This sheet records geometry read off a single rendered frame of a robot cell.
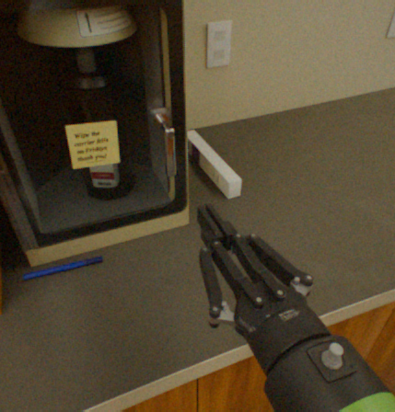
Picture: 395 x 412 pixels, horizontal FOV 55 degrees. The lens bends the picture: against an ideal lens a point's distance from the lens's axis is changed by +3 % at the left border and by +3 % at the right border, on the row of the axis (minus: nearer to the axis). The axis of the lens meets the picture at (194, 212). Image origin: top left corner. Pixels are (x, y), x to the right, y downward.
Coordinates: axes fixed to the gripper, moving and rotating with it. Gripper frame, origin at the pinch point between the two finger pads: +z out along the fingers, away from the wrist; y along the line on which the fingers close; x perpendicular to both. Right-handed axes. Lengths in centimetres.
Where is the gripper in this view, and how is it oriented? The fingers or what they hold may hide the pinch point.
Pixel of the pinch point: (214, 227)
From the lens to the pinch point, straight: 50.6
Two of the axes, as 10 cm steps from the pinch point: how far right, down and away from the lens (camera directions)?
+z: -3.8, -6.0, 7.1
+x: -0.1, 7.7, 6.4
